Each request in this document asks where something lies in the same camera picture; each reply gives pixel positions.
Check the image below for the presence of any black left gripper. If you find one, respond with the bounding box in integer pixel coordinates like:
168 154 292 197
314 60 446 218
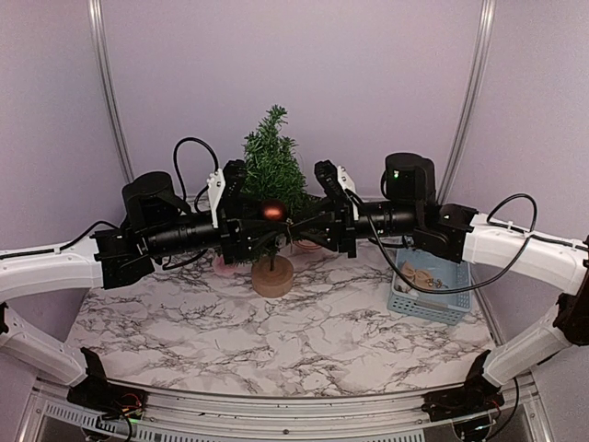
145 192 286 264

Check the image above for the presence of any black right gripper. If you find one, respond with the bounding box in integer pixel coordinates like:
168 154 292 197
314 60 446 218
290 194 421 260

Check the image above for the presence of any copper bauble ornament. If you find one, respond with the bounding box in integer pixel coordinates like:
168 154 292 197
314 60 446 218
260 199 288 222

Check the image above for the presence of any pink pompom ornament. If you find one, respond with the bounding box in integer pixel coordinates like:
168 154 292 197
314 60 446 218
212 256 236 277

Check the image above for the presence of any small green christmas tree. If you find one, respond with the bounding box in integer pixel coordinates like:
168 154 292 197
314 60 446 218
243 104 318 299

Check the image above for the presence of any light blue perforated basket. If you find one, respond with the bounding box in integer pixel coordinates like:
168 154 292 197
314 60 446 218
387 250 472 325

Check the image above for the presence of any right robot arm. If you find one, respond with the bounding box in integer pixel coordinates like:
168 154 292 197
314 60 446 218
291 153 588 413

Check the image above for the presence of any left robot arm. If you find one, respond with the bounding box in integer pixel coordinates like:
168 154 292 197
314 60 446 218
1 169 287 410

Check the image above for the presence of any orange white patterned bowl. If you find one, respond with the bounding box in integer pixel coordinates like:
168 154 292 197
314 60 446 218
294 240 322 253

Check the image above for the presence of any white grey small ornament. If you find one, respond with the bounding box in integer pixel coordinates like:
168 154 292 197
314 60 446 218
394 281 412 294

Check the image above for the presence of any beige fabric ornament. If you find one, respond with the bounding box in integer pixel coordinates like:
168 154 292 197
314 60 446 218
395 262 433 289

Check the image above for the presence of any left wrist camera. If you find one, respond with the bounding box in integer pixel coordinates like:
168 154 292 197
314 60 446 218
207 159 247 229

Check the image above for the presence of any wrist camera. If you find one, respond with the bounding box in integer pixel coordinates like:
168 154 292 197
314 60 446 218
207 159 247 229
314 160 359 221

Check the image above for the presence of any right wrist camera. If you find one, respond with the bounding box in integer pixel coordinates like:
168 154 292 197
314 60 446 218
314 160 359 221

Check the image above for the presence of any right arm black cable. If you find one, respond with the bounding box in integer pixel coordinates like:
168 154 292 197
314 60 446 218
342 188 589 295

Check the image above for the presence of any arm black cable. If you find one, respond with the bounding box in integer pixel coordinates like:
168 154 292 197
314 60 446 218
342 188 589 295
0 136 220 271

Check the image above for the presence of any right aluminium frame post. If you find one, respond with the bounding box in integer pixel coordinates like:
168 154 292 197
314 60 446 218
438 0 496 204

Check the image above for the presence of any aluminium frame post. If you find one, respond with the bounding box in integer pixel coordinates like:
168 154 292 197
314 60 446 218
438 0 496 204
87 0 135 183

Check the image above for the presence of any front aluminium rail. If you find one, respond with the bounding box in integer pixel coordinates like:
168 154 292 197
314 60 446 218
16 375 554 441

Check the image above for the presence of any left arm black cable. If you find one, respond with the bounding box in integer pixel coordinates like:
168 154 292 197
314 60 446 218
0 136 220 271

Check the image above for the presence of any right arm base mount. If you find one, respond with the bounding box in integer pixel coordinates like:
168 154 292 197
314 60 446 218
421 350 504 422

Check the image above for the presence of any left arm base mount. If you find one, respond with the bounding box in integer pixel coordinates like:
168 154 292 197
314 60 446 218
66 348 147 420

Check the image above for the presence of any left aluminium frame post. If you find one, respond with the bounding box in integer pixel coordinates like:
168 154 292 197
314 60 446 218
87 0 135 183

